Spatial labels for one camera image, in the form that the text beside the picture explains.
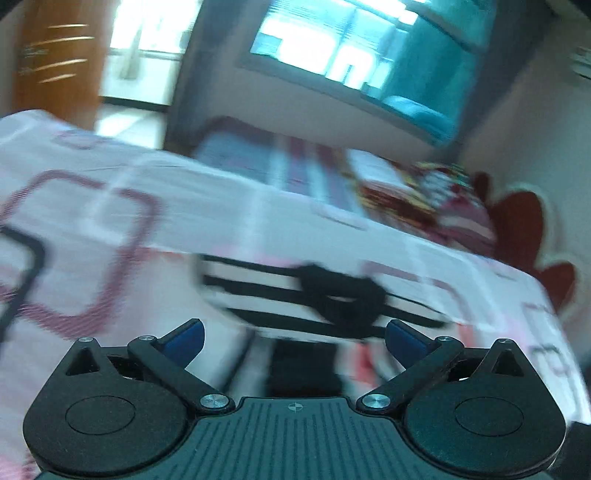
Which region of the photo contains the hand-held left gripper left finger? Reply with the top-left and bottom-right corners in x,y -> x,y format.
65,318 -> 236,415

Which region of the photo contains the grey curtain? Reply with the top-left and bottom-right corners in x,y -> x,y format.
457,0 -> 552,139
161,0 -> 219,154

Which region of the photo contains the white air conditioner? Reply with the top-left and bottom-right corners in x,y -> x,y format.
570,46 -> 591,80

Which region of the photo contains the folded red floral blanket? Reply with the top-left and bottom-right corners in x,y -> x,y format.
350,151 -> 462,223

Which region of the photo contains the white sheer curtain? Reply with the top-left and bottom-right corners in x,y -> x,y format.
121,23 -> 142,80

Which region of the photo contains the white black red striped sweater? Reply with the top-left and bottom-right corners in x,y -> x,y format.
191,253 -> 467,400

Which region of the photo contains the pink striped pillow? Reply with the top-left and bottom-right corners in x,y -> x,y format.
416,164 -> 498,256

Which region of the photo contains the large glass window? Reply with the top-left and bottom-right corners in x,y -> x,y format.
249,0 -> 490,145

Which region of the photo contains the teal curtain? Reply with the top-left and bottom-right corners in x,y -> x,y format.
383,0 -> 481,145

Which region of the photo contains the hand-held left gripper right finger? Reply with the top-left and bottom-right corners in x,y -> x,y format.
355,318 -> 530,415

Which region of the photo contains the pink patterned bedsheet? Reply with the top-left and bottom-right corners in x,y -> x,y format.
0,110 -> 583,480

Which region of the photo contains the brown wooden door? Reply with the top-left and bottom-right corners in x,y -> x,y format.
13,0 -> 116,134

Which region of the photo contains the red and white headboard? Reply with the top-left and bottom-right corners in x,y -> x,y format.
471,171 -> 579,315

